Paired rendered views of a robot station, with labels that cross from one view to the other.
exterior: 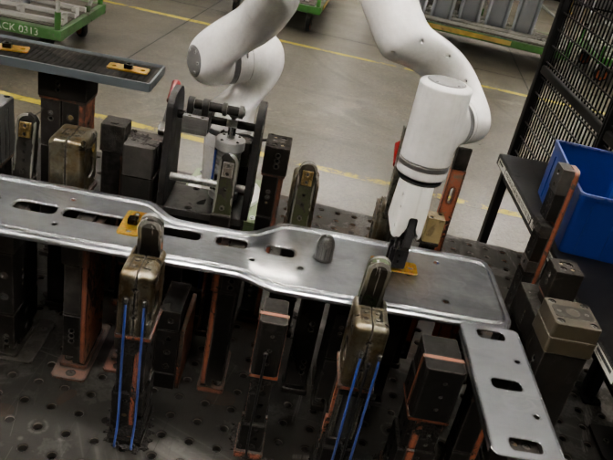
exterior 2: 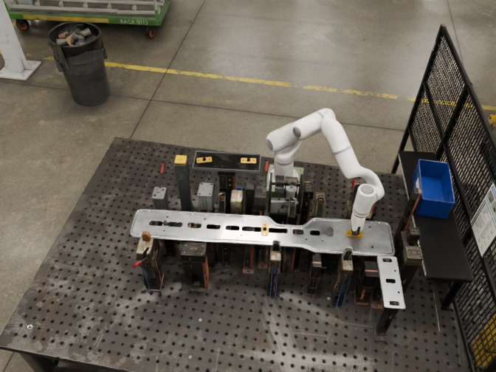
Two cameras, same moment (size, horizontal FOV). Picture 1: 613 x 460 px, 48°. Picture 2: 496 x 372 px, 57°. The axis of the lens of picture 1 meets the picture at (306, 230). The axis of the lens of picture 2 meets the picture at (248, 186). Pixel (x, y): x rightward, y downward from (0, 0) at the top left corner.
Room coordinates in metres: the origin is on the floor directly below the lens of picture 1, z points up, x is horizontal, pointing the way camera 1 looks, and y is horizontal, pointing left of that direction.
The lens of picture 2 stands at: (-0.44, 0.22, 2.94)
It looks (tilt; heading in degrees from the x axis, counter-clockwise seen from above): 47 degrees down; 7
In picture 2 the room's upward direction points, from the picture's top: 1 degrees clockwise
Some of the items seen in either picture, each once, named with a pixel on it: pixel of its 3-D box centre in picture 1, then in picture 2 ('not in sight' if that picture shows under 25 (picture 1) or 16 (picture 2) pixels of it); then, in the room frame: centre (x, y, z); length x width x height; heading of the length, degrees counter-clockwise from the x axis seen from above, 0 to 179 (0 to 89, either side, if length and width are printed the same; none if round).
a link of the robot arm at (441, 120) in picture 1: (437, 120); (364, 198); (1.08, -0.17, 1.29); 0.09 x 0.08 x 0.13; 133
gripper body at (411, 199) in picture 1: (412, 200); (359, 217); (1.08, -0.17, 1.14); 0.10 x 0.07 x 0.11; 3
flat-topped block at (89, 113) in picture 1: (67, 164); (228, 190); (1.37, 0.55, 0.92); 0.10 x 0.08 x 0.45; 93
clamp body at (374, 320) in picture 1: (346, 398); (341, 281); (0.87, -0.12, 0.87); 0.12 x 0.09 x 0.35; 3
